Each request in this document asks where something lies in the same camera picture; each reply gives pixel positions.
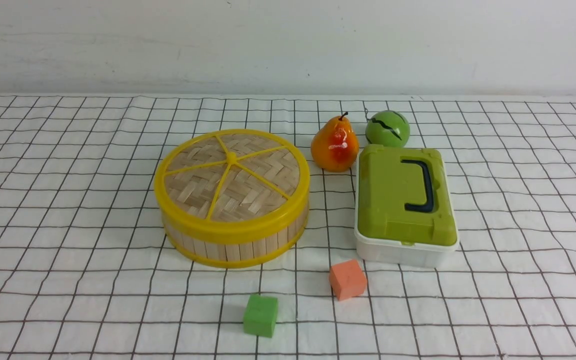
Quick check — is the green foam cube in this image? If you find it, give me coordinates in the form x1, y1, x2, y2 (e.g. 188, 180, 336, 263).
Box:
243, 293, 279, 338

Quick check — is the yellow woven bamboo steamer lid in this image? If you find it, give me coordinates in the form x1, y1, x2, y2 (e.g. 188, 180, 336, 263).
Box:
153, 129, 310, 245

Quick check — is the green round toy fruit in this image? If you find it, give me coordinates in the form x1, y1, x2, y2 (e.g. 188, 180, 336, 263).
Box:
365, 110, 410, 148

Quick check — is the green lidded white plastic box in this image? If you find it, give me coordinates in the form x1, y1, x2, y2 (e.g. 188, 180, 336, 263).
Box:
354, 144, 460, 269

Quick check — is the orange foam cube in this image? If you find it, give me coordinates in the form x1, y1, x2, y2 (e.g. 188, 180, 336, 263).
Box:
329, 259, 368, 301

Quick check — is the orange red toy pear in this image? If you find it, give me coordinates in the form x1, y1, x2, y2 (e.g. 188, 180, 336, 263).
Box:
310, 111, 360, 173

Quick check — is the yellow bamboo steamer basket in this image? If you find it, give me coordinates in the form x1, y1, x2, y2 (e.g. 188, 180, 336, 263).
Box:
161, 200, 310, 269

